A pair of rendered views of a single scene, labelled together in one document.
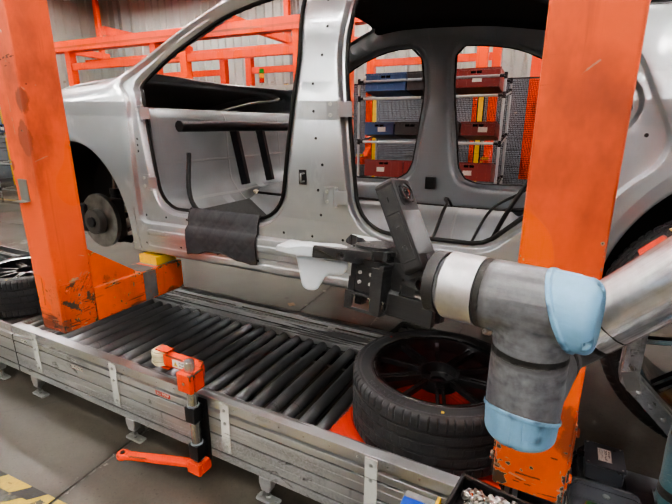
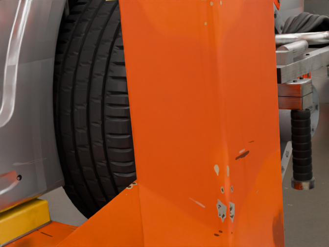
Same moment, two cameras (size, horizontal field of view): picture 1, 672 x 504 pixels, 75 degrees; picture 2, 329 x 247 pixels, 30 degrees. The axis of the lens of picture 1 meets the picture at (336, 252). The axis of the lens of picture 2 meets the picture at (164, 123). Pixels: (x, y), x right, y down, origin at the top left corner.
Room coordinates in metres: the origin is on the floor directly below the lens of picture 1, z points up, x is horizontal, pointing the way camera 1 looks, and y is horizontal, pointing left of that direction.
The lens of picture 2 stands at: (0.85, 0.37, 1.14)
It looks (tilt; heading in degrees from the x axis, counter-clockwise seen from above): 13 degrees down; 280
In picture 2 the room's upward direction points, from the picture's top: 5 degrees counter-clockwise
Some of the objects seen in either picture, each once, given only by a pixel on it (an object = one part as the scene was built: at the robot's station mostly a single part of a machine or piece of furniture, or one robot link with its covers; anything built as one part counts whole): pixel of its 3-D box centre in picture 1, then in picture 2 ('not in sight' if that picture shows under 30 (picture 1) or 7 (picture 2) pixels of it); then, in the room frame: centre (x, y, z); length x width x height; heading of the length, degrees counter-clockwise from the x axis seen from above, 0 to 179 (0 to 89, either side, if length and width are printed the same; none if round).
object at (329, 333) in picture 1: (296, 330); not in sight; (2.26, 0.22, 0.28); 2.47 x 0.06 x 0.22; 62
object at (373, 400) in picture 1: (437, 392); not in sight; (1.49, -0.40, 0.39); 0.66 x 0.66 x 0.24
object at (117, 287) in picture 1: (130, 267); not in sight; (2.13, 1.05, 0.69); 0.52 x 0.17 x 0.35; 152
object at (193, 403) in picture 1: (195, 417); not in sight; (1.46, 0.55, 0.30); 0.09 x 0.05 x 0.50; 62
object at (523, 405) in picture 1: (528, 384); not in sight; (0.42, -0.21, 1.12); 0.11 x 0.08 x 0.11; 142
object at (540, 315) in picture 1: (537, 307); not in sight; (0.41, -0.20, 1.21); 0.11 x 0.08 x 0.09; 52
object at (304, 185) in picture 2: not in sight; (301, 146); (0.79, -0.74, 0.83); 0.04 x 0.04 x 0.16
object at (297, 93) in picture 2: not in sight; (284, 92); (0.82, -0.76, 0.93); 0.09 x 0.05 x 0.05; 152
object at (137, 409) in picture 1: (252, 389); not in sight; (1.90, 0.41, 0.14); 2.47 x 0.85 x 0.27; 62
